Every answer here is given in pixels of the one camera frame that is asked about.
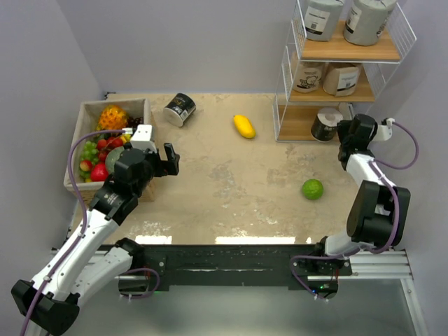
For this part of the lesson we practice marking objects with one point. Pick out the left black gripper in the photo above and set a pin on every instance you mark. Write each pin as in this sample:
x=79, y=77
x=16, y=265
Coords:
x=165, y=167

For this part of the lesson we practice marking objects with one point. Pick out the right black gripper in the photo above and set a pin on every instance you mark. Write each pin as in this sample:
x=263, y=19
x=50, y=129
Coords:
x=342, y=126

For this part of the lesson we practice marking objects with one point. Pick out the clear white tissue roll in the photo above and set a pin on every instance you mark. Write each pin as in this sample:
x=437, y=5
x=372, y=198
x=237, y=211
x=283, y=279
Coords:
x=324, y=127

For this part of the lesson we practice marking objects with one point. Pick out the black tissue roll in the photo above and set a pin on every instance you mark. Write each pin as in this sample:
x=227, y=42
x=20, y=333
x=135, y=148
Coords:
x=179, y=109

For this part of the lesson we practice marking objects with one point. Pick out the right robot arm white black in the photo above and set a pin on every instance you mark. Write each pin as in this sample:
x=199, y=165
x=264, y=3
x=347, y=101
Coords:
x=377, y=218

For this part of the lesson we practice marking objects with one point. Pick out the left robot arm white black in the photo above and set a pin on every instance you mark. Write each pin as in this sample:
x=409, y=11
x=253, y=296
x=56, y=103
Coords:
x=51, y=301

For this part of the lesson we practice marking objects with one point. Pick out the yellow banana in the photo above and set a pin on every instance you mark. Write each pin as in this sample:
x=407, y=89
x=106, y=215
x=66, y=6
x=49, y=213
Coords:
x=125, y=138

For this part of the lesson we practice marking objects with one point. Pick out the green netted melon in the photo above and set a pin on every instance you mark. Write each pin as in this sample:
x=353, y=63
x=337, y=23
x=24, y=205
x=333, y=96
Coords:
x=112, y=157

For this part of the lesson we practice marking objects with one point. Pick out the dark purple grapes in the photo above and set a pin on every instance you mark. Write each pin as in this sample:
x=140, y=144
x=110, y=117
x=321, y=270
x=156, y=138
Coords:
x=135, y=122

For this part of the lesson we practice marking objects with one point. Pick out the green lime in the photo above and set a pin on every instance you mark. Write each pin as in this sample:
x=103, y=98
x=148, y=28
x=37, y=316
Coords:
x=312, y=189

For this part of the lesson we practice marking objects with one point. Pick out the red apple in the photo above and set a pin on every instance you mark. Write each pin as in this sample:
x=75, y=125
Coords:
x=99, y=172

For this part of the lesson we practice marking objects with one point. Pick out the orange spiky fruit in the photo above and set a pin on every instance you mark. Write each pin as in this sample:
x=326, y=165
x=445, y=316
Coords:
x=112, y=117

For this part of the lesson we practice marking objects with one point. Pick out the yellow mango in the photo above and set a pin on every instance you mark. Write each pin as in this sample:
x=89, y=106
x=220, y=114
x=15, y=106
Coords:
x=244, y=126

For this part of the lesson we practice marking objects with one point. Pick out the green grapes bunch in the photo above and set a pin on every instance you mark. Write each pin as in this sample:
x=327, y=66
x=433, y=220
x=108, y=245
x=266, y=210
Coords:
x=89, y=152

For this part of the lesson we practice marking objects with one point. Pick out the small peach fruit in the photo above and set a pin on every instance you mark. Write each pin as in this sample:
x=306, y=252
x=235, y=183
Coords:
x=86, y=166

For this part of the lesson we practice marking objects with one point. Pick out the woven lined fruit basket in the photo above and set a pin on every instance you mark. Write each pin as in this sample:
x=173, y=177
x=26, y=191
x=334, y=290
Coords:
x=86, y=123

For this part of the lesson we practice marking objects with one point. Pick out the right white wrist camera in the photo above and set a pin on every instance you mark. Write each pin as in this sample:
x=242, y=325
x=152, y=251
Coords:
x=383, y=131

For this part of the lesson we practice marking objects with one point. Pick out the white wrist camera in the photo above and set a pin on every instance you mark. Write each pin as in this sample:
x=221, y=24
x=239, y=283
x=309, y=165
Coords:
x=383, y=131
x=143, y=138

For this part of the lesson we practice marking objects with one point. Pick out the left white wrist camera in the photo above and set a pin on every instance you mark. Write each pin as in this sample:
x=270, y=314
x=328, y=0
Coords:
x=143, y=138

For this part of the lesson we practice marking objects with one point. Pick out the white wire wooden shelf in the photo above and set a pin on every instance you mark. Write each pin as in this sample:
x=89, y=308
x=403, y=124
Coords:
x=294, y=112

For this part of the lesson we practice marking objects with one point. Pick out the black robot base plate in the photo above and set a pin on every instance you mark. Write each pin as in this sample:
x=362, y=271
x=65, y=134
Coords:
x=162, y=266

